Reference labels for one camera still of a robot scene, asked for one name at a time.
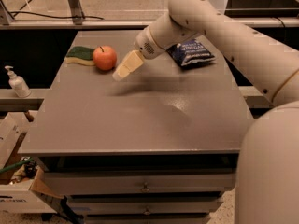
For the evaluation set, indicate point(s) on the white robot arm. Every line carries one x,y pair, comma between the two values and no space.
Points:
267,177

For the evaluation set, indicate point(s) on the blue chip bag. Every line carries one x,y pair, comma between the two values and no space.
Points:
190,53

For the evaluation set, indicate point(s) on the grey drawer cabinet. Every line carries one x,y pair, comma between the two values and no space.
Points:
159,147

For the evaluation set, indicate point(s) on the cardboard box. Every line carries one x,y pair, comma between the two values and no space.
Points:
21,187

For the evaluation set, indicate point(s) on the white pump bottle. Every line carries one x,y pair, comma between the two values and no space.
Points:
17,83

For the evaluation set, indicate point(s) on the metal railing frame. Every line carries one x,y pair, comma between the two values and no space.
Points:
256,13

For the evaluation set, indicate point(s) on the green stick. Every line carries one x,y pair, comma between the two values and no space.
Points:
15,165

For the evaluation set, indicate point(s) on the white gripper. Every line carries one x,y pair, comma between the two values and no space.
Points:
145,45

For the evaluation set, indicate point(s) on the green and yellow sponge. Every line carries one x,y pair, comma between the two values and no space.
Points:
80,55

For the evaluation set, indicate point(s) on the red apple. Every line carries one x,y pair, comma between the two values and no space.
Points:
105,58

